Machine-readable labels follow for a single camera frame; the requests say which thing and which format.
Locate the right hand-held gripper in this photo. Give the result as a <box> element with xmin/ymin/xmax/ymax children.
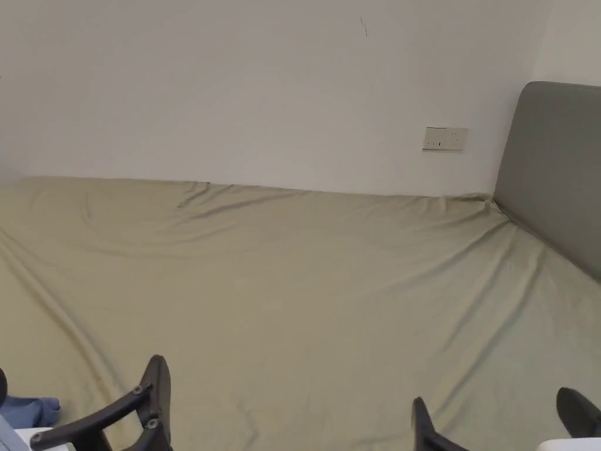
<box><xmin>411</xmin><ymin>387</ymin><xmax>601</xmax><ymax>451</ymax></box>

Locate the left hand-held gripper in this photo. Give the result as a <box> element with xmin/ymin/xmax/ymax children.
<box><xmin>0</xmin><ymin>355</ymin><xmax>173</xmax><ymax>451</ymax></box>

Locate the blue garment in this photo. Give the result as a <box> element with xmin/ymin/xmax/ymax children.
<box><xmin>0</xmin><ymin>395</ymin><xmax>63</xmax><ymax>429</ymax></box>

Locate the bed with beige sheet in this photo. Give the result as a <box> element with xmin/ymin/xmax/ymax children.
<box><xmin>0</xmin><ymin>176</ymin><xmax>601</xmax><ymax>451</ymax></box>

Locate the grey padded headboard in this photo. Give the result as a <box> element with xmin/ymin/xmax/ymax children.
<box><xmin>492</xmin><ymin>80</ymin><xmax>601</xmax><ymax>285</ymax></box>

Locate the white wall socket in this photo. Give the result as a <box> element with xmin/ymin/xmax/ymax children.
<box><xmin>422</xmin><ymin>126</ymin><xmax>470</xmax><ymax>153</ymax></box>

